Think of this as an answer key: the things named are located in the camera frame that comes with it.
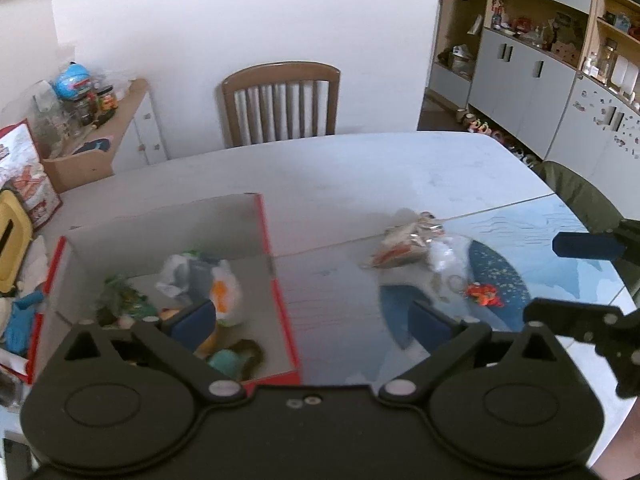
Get white grey orange plastic bag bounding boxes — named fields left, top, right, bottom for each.
left=155, top=252, right=245, bottom=327

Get silver foil snack bag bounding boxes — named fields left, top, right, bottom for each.
left=366, top=211, right=445, bottom=269

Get green cushioned chair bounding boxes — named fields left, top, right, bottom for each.
left=533, top=162, right=639, bottom=307

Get small red orange wrapper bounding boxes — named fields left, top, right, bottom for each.
left=465, top=283, right=504, bottom=308

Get green orange snack packet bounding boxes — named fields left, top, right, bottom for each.
left=93, top=275, right=158, bottom=330

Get red white cardboard box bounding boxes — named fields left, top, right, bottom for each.
left=32, top=194, right=300, bottom=385

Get white crumpled tissue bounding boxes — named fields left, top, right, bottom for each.
left=16, top=235, right=49, bottom=297

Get blue rubber glove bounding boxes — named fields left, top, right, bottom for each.
left=2, top=289, right=46, bottom=356

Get white drawer sideboard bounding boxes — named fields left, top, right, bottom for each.
left=41, top=78, right=170, bottom=194

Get brown cardboard box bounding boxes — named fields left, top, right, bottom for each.
left=41, top=136, right=115, bottom=193

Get red white snack bag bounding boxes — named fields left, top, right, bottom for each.
left=1, top=120, right=62, bottom=231

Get brown wooden chair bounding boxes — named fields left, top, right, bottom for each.
left=220, top=61, right=341, bottom=148

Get grey wooden wall cabinet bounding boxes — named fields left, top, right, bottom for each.
left=427, top=0, right=639, bottom=200

